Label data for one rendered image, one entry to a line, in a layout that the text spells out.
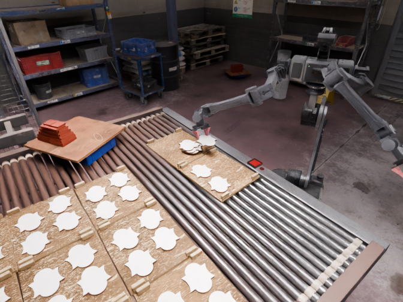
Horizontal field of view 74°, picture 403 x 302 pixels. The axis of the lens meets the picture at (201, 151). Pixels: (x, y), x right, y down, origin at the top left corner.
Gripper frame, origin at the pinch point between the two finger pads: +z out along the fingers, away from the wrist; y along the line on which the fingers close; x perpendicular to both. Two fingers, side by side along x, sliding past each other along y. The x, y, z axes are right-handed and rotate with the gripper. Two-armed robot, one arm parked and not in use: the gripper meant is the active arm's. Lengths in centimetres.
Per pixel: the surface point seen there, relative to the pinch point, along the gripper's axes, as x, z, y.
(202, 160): -6.7, 13.9, -7.5
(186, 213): -37, 23, -43
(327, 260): -100, 37, -9
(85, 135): 57, -11, -64
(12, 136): 96, -16, -108
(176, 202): -27, 21, -44
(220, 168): -20.7, 17.1, -2.8
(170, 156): 11.9, 9.8, -21.7
